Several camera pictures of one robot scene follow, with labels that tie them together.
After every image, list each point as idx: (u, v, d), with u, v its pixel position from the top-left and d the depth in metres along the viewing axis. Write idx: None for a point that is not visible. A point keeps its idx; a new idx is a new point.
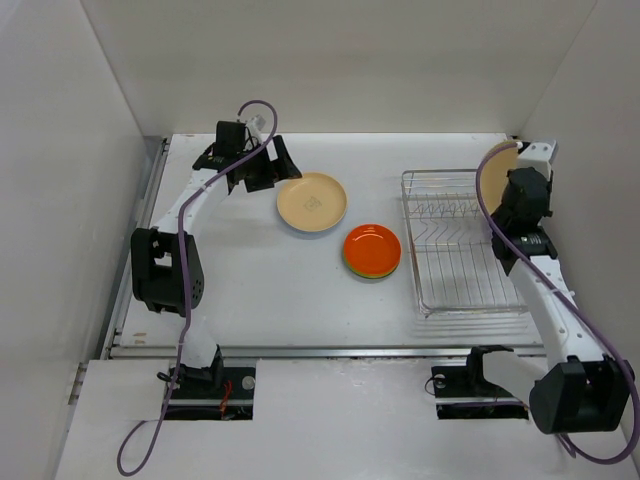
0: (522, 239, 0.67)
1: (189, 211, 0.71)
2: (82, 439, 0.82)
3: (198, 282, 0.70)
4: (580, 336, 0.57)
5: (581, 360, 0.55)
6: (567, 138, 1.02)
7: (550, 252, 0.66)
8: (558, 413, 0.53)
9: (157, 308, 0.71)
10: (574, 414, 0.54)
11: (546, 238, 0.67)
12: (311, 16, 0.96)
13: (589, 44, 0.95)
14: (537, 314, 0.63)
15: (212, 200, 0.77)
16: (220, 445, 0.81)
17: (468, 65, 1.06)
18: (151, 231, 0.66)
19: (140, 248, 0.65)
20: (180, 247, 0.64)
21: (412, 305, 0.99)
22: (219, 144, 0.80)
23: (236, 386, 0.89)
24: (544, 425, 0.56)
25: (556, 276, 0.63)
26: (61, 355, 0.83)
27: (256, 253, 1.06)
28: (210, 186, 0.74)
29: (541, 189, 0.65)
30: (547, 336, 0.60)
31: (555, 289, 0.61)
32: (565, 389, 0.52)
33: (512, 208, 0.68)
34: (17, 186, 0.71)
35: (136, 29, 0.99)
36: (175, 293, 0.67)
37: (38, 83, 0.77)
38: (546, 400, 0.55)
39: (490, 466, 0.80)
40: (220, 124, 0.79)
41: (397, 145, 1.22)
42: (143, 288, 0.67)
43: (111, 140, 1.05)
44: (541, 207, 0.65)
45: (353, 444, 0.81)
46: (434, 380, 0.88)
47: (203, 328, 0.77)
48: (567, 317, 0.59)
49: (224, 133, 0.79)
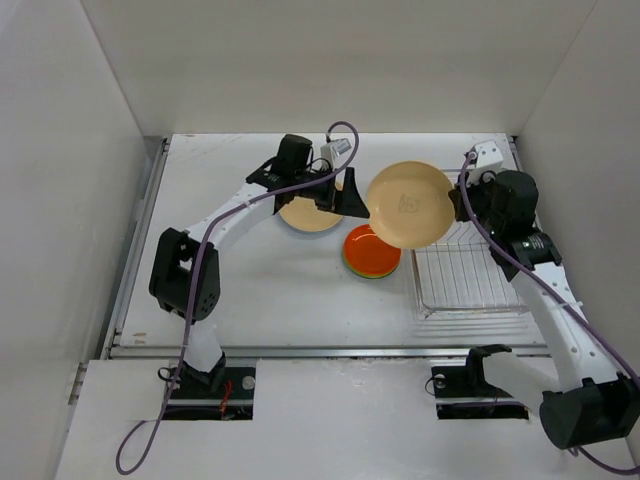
0: (524, 245, 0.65)
1: (223, 224, 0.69)
2: (81, 439, 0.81)
3: (211, 296, 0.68)
4: (592, 354, 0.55)
5: (596, 381, 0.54)
6: (567, 137, 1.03)
7: (554, 258, 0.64)
8: (573, 434, 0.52)
9: (167, 307, 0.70)
10: (589, 434, 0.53)
11: (547, 240, 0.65)
12: (312, 16, 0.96)
13: (589, 43, 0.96)
14: (546, 327, 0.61)
15: (253, 217, 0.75)
16: (218, 447, 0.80)
17: (469, 65, 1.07)
18: (183, 232, 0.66)
19: (166, 246, 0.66)
20: (196, 263, 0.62)
21: (412, 304, 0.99)
22: (279, 159, 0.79)
23: (236, 386, 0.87)
24: (558, 441, 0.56)
25: (561, 286, 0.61)
26: (60, 355, 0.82)
27: (258, 252, 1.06)
28: (253, 203, 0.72)
29: (530, 189, 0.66)
30: (558, 352, 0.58)
31: (564, 303, 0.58)
32: (581, 413, 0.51)
33: (505, 211, 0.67)
34: (19, 182, 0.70)
35: (137, 28, 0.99)
36: (183, 299, 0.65)
37: (39, 80, 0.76)
38: (560, 420, 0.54)
39: (491, 465, 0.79)
40: (283, 140, 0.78)
41: (397, 146, 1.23)
42: (158, 285, 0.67)
43: (111, 139, 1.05)
44: (532, 206, 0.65)
45: (352, 445, 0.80)
46: (434, 380, 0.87)
47: (210, 333, 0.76)
48: (577, 333, 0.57)
49: (285, 151, 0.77)
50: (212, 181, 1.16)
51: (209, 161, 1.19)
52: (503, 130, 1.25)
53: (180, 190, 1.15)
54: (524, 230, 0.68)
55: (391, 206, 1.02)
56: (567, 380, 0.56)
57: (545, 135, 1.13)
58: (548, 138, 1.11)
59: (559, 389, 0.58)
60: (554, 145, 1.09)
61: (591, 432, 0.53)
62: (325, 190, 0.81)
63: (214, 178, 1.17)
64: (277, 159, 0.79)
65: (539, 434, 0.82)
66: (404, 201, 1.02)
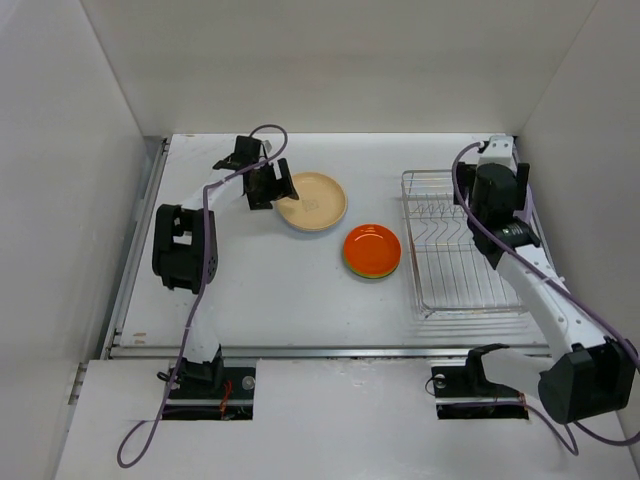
0: (503, 231, 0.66)
1: (210, 196, 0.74)
2: (81, 440, 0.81)
3: (214, 262, 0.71)
4: (579, 322, 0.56)
5: (585, 346, 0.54)
6: (568, 136, 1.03)
7: (533, 241, 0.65)
8: (570, 403, 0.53)
9: (171, 284, 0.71)
10: (586, 402, 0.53)
11: (526, 227, 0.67)
12: (312, 17, 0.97)
13: (589, 43, 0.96)
14: (533, 306, 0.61)
15: (228, 194, 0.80)
16: (218, 446, 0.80)
17: (469, 64, 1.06)
18: (176, 206, 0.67)
19: (163, 222, 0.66)
20: (205, 222, 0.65)
21: (412, 304, 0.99)
22: (236, 153, 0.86)
23: (236, 386, 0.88)
24: (561, 415, 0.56)
25: (544, 265, 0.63)
26: (60, 355, 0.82)
27: (258, 252, 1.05)
28: (229, 180, 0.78)
29: (509, 179, 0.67)
30: (547, 326, 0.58)
31: (547, 278, 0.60)
32: (575, 379, 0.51)
33: (487, 203, 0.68)
34: (18, 182, 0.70)
35: (136, 28, 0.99)
36: (192, 267, 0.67)
37: (38, 84, 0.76)
38: (558, 392, 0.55)
39: (492, 466, 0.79)
40: (238, 138, 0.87)
41: (397, 146, 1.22)
42: (162, 260, 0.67)
43: (112, 140, 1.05)
44: (511, 196, 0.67)
45: (352, 444, 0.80)
46: (434, 380, 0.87)
47: (204, 326, 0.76)
48: (563, 304, 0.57)
49: (241, 145, 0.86)
50: None
51: (209, 161, 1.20)
52: (503, 130, 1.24)
53: (180, 190, 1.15)
54: (504, 217, 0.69)
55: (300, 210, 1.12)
56: (558, 351, 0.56)
57: (544, 135, 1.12)
58: (549, 138, 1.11)
59: (553, 364, 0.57)
60: (554, 145, 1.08)
61: (588, 400, 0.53)
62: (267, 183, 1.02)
63: None
64: (234, 154, 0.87)
65: (539, 434, 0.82)
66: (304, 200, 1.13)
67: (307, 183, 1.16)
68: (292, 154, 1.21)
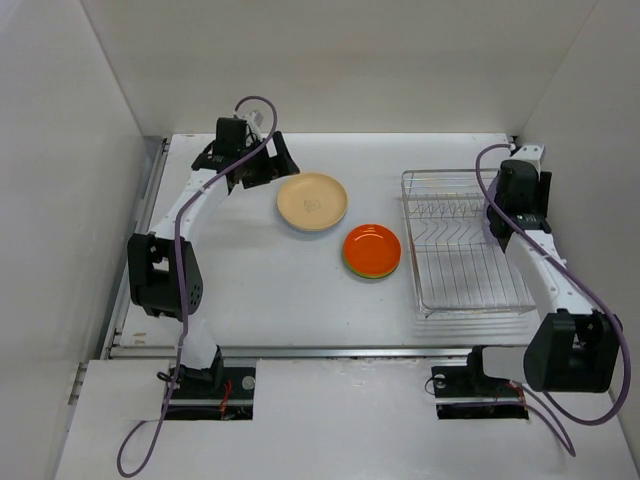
0: (517, 217, 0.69)
1: (186, 215, 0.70)
2: (81, 440, 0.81)
3: (197, 288, 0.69)
4: (570, 293, 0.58)
5: (571, 313, 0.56)
6: (567, 137, 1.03)
7: (544, 228, 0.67)
8: (549, 367, 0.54)
9: (155, 313, 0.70)
10: (566, 372, 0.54)
11: (540, 217, 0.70)
12: (312, 16, 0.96)
13: (589, 43, 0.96)
14: (530, 279, 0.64)
15: (212, 201, 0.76)
16: (218, 446, 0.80)
17: (469, 64, 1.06)
18: (149, 235, 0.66)
19: (137, 254, 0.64)
20: (177, 257, 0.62)
21: (412, 305, 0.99)
22: (219, 141, 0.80)
23: (236, 386, 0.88)
24: (537, 383, 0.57)
25: (549, 246, 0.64)
26: (60, 355, 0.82)
27: (258, 252, 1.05)
28: (208, 187, 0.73)
29: (529, 170, 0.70)
30: (540, 297, 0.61)
31: (546, 254, 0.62)
32: (555, 342, 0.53)
33: (505, 191, 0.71)
34: (19, 182, 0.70)
35: (136, 28, 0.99)
36: (173, 299, 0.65)
37: (38, 84, 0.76)
38: (538, 357, 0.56)
39: (492, 466, 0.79)
40: (221, 121, 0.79)
41: (398, 146, 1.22)
42: (141, 294, 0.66)
43: (111, 140, 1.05)
44: (530, 187, 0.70)
45: (352, 444, 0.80)
46: (434, 380, 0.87)
47: (201, 330, 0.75)
48: (557, 277, 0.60)
49: (224, 130, 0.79)
50: None
51: None
52: (503, 130, 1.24)
53: (180, 190, 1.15)
54: (522, 206, 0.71)
55: (300, 207, 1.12)
56: None
57: (544, 135, 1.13)
58: (548, 138, 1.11)
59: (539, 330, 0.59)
60: (553, 145, 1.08)
61: (566, 370, 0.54)
62: (261, 165, 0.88)
63: None
64: (217, 141, 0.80)
65: (539, 435, 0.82)
66: (306, 199, 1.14)
67: (309, 182, 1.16)
68: (292, 154, 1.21)
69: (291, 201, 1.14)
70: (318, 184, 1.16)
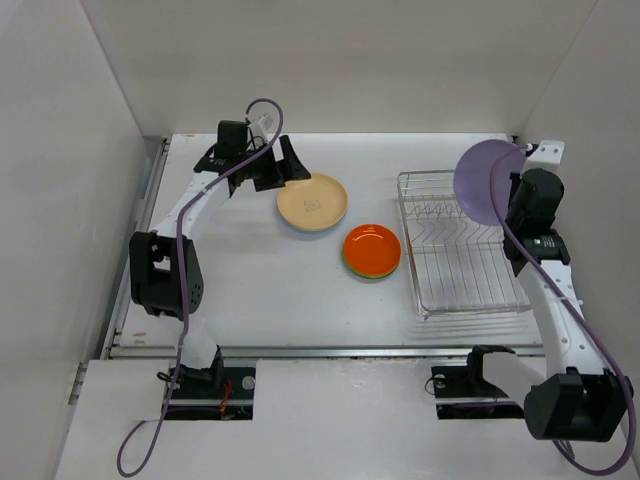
0: (534, 242, 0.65)
1: (188, 214, 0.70)
2: (82, 440, 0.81)
3: (197, 288, 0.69)
4: (581, 348, 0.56)
5: (580, 373, 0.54)
6: (567, 137, 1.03)
7: (562, 257, 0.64)
8: (550, 421, 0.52)
9: (156, 311, 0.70)
10: (567, 424, 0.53)
11: (560, 241, 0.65)
12: (311, 17, 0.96)
13: (589, 43, 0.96)
14: (541, 319, 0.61)
15: (213, 203, 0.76)
16: (218, 446, 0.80)
17: (469, 64, 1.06)
18: (151, 233, 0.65)
19: (138, 252, 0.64)
20: (178, 253, 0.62)
21: (411, 306, 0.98)
22: (220, 145, 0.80)
23: (236, 387, 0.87)
24: (536, 429, 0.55)
25: (565, 283, 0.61)
26: (60, 355, 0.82)
27: (258, 252, 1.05)
28: (210, 189, 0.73)
29: (554, 189, 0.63)
30: (549, 344, 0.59)
31: (563, 298, 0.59)
32: (562, 399, 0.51)
33: (525, 208, 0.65)
34: (19, 183, 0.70)
35: (136, 29, 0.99)
36: (174, 297, 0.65)
37: (38, 84, 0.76)
38: (540, 406, 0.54)
39: (492, 466, 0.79)
40: (221, 125, 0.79)
41: (398, 146, 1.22)
42: (142, 293, 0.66)
43: (111, 140, 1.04)
44: (552, 206, 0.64)
45: (352, 444, 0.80)
46: (434, 380, 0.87)
47: (201, 329, 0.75)
48: (570, 326, 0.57)
49: (225, 134, 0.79)
50: None
51: None
52: (503, 130, 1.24)
53: (180, 190, 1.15)
54: (539, 224, 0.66)
55: (300, 208, 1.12)
56: (553, 371, 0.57)
57: (544, 135, 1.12)
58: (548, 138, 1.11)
59: (544, 380, 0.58)
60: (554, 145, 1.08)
61: (569, 423, 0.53)
62: (268, 167, 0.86)
63: None
64: (218, 145, 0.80)
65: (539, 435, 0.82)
66: (306, 199, 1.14)
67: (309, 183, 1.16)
68: None
69: (292, 201, 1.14)
70: (318, 184, 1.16)
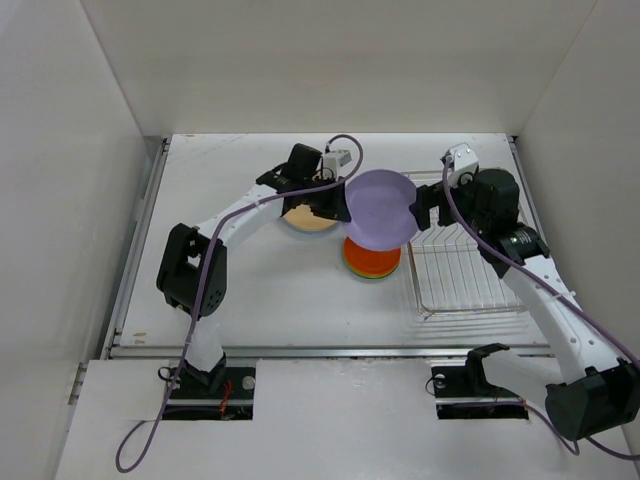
0: (511, 240, 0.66)
1: (233, 221, 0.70)
2: (81, 439, 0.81)
3: (217, 295, 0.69)
4: (591, 343, 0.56)
5: (598, 369, 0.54)
6: (567, 136, 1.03)
7: (542, 251, 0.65)
8: (582, 424, 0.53)
9: (173, 303, 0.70)
10: (595, 423, 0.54)
11: (534, 235, 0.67)
12: (311, 17, 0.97)
13: (589, 43, 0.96)
14: (543, 321, 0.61)
15: (262, 219, 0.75)
16: (219, 445, 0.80)
17: (469, 64, 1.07)
18: (193, 228, 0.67)
19: (177, 241, 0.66)
20: (207, 256, 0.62)
21: (411, 305, 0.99)
22: (290, 166, 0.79)
23: (236, 387, 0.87)
24: (567, 431, 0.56)
25: (553, 278, 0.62)
26: (60, 355, 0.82)
27: (258, 253, 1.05)
28: (263, 204, 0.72)
29: (509, 183, 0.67)
30: (557, 344, 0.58)
31: (558, 295, 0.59)
32: (587, 404, 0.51)
33: (489, 210, 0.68)
34: (18, 183, 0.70)
35: (137, 29, 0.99)
36: (189, 292, 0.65)
37: (37, 84, 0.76)
38: (566, 411, 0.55)
39: (491, 465, 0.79)
40: (298, 146, 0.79)
41: (398, 146, 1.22)
42: (165, 280, 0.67)
43: (111, 140, 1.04)
44: (514, 199, 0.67)
45: (352, 444, 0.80)
46: (434, 380, 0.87)
47: (213, 334, 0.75)
48: (574, 324, 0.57)
49: (297, 156, 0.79)
50: (212, 181, 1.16)
51: (209, 161, 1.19)
52: (503, 130, 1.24)
53: (180, 190, 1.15)
54: (507, 223, 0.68)
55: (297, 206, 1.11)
56: (569, 373, 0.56)
57: (544, 135, 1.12)
58: (549, 138, 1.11)
59: (564, 383, 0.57)
60: (554, 145, 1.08)
61: (597, 421, 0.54)
62: (327, 198, 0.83)
63: (213, 178, 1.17)
64: (288, 165, 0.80)
65: (539, 434, 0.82)
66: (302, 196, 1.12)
67: None
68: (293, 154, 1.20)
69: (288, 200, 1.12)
70: None
